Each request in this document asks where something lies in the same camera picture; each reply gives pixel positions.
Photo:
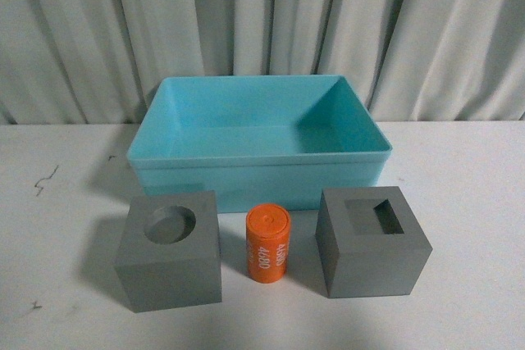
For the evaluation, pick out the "orange cylinder with white digits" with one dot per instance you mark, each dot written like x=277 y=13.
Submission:
x=268 y=229

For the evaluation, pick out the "gray cube with rectangular hole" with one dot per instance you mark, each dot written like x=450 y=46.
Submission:
x=370 y=242

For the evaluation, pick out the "gray cube with round hole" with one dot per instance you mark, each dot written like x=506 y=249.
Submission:
x=169 y=254

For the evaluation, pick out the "light blue plastic box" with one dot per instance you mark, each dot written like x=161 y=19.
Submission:
x=254 y=139

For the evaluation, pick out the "white pleated curtain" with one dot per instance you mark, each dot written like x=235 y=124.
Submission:
x=101 y=61

